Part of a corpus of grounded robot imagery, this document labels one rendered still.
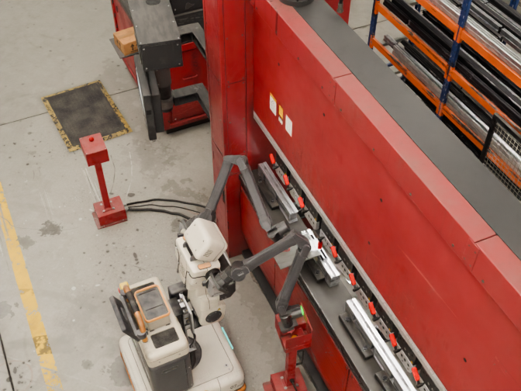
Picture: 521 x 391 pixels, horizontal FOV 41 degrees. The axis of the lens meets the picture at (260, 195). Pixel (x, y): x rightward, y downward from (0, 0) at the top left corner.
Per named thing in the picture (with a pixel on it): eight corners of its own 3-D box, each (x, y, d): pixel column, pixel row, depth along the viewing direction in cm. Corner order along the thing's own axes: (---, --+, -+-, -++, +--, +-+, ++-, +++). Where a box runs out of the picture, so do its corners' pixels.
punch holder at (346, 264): (336, 263, 381) (338, 243, 369) (349, 258, 384) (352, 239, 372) (349, 283, 372) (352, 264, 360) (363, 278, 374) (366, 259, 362)
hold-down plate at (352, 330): (338, 317, 392) (339, 314, 390) (346, 314, 394) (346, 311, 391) (364, 360, 373) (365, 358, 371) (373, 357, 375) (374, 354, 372)
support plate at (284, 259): (267, 247, 413) (267, 247, 412) (306, 234, 420) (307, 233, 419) (280, 269, 401) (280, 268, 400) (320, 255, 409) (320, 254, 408)
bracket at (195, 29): (163, 39, 452) (163, 29, 447) (198, 30, 459) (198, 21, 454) (184, 72, 427) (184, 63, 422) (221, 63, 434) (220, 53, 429)
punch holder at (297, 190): (288, 192, 419) (289, 172, 407) (301, 188, 422) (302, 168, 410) (299, 208, 410) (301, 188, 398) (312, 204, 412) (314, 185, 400)
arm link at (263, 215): (238, 158, 394) (233, 160, 384) (246, 155, 393) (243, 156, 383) (265, 228, 396) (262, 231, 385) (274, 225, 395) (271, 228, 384)
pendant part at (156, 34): (143, 107, 487) (127, -2, 426) (178, 102, 491) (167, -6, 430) (154, 154, 453) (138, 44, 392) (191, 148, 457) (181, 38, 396)
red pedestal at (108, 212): (91, 212, 565) (71, 136, 505) (121, 204, 572) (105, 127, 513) (98, 230, 553) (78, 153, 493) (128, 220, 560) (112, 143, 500)
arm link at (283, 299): (300, 236, 371) (302, 244, 361) (309, 239, 372) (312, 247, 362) (273, 303, 384) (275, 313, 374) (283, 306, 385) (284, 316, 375)
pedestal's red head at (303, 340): (274, 326, 413) (275, 308, 400) (299, 319, 417) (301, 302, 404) (284, 354, 400) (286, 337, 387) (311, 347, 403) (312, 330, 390)
